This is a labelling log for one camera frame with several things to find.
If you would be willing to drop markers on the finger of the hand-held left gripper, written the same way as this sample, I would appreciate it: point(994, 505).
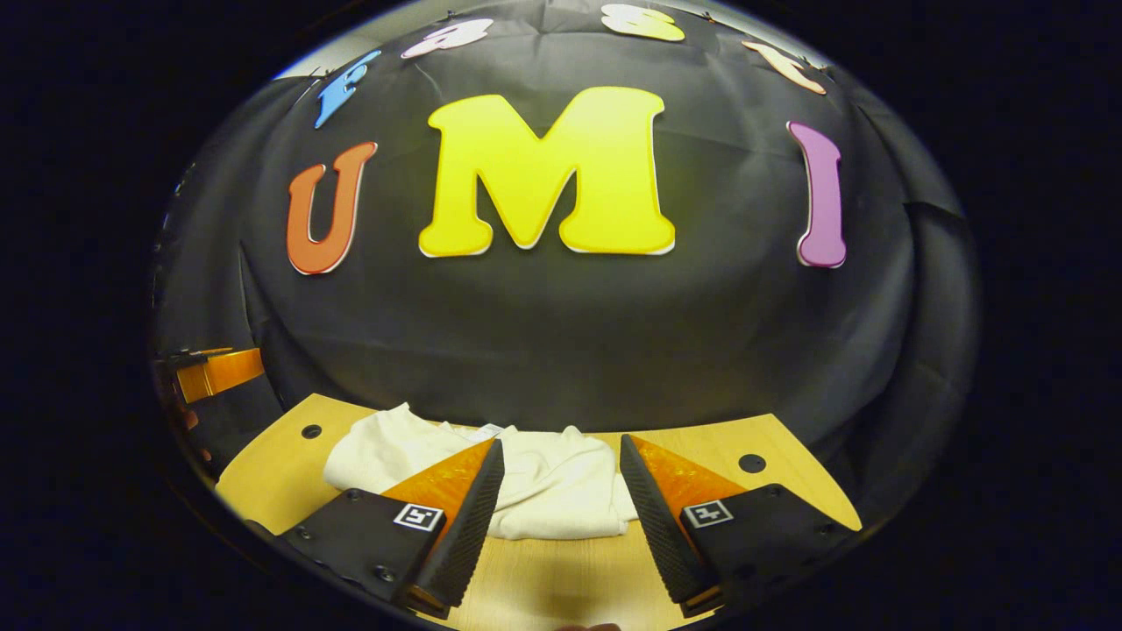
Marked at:
point(223, 372)

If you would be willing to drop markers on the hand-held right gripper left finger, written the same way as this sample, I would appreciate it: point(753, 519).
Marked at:
point(469, 535)

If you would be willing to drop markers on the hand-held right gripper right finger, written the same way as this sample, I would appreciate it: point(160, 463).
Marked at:
point(662, 535)

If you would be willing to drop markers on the cream long-sleeved sweater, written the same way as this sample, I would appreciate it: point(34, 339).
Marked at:
point(552, 491)

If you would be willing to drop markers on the black backdrop cloth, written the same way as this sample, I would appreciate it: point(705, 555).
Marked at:
point(561, 350)

